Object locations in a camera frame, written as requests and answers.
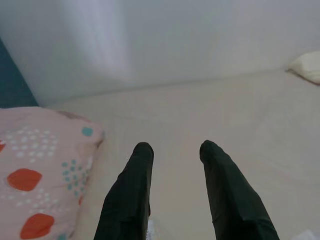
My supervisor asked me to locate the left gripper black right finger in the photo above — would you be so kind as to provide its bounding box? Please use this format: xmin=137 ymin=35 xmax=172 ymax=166
xmin=199 ymin=139 xmax=281 ymax=240

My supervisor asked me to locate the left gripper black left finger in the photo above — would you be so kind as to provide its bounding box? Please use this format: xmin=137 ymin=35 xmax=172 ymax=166
xmin=93 ymin=141 xmax=155 ymax=240

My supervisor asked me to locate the pink patterned pillow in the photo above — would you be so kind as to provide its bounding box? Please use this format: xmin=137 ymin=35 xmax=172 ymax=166
xmin=0 ymin=107 xmax=106 ymax=240

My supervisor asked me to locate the mattress with beige sheet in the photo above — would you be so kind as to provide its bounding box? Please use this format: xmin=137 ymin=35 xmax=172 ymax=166
xmin=46 ymin=68 xmax=320 ymax=240

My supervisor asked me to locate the cream printed soft pillow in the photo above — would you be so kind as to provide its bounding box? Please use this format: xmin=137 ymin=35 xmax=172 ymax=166
xmin=286 ymin=50 xmax=320 ymax=86

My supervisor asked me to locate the blue fabric headboard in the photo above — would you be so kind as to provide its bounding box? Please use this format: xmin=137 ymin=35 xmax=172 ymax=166
xmin=0 ymin=37 xmax=40 ymax=110

